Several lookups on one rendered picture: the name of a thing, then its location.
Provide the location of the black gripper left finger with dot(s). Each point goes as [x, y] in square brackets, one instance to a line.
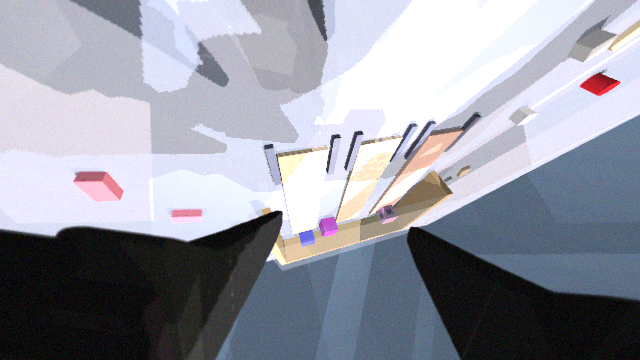
[203, 283]

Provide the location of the small magenta cube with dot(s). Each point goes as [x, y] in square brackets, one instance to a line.
[327, 222]

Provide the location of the red cylinder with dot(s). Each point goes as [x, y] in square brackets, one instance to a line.
[599, 84]

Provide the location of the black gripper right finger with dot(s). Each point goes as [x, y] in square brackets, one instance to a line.
[492, 314]

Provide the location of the purple letter cube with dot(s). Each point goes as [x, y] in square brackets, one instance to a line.
[385, 209]

